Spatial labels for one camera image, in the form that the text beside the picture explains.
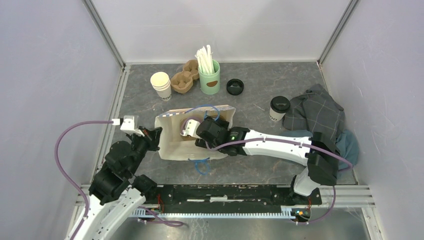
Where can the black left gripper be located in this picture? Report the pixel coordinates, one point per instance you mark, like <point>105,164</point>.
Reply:
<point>152,137</point>

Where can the green straw holder cup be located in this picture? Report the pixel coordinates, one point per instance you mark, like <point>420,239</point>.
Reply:
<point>210,84</point>

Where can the brown cardboard cup carrier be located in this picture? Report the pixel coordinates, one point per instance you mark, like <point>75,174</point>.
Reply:
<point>183,81</point>

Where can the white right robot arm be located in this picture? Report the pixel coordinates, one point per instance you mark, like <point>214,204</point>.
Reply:
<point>317,153</point>

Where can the checkered paper takeout bag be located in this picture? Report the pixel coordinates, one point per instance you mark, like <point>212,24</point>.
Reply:
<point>178,136</point>

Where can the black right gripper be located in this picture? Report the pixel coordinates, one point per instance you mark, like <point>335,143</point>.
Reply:
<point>220,123</point>

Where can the black spare cup lid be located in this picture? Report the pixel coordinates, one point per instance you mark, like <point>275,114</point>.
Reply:
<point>235,87</point>

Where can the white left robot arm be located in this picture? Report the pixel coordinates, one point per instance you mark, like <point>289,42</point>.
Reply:
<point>116,191</point>

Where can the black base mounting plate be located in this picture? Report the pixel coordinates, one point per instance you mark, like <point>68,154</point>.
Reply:
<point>228,199</point>

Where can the stack of white paper cups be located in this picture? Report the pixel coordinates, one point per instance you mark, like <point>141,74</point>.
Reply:
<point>160,81</point>

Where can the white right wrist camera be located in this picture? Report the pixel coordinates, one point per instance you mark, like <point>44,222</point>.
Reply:
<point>190,127</point>

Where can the black plastic cup lid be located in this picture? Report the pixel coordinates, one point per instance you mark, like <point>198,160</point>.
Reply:
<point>280,104</point>

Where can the aluminium frame rail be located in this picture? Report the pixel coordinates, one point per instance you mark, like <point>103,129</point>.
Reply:
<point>338,196</point>

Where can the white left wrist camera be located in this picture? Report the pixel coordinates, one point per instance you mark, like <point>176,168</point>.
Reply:
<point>129,125</point>

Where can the grey checked cloth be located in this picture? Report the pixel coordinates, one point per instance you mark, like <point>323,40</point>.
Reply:
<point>315,110</point>

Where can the white paper coffee cup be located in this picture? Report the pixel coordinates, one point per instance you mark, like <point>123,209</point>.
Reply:
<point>275,115</point>

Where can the teal blue cloth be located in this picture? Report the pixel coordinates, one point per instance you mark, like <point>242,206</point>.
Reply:
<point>346,142</point>

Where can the white paper-wrapped straws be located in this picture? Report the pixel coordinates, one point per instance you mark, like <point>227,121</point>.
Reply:
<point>205,60</point>

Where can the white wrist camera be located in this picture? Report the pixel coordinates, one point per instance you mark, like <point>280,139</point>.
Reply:
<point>129,125</point>
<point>190,127</point>

